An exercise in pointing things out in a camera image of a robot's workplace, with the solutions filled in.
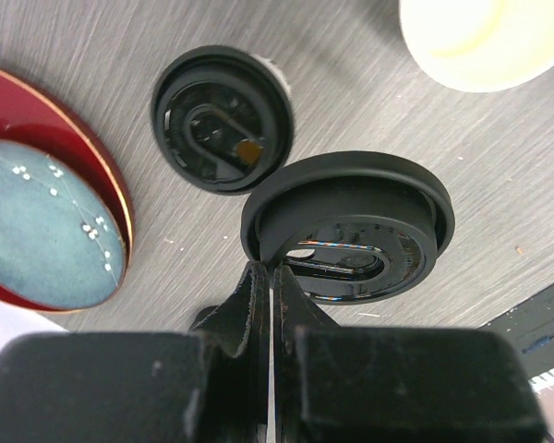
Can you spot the black cup lid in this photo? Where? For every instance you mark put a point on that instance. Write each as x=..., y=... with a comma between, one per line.
x=221, y=120
x=354, y=227

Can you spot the red round tray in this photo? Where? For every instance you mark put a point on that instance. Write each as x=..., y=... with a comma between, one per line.
x=34, y=118

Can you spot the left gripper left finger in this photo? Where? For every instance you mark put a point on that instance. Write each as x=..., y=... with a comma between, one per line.
x=209, y=384

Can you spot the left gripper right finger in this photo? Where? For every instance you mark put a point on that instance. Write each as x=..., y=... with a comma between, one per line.
x=390, y=384

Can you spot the white paper cup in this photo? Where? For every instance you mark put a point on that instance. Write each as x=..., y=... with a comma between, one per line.
x=479, y=46
x=276, y=72

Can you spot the blue ceramic plate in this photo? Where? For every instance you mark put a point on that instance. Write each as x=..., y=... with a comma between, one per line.
x=60, y=246

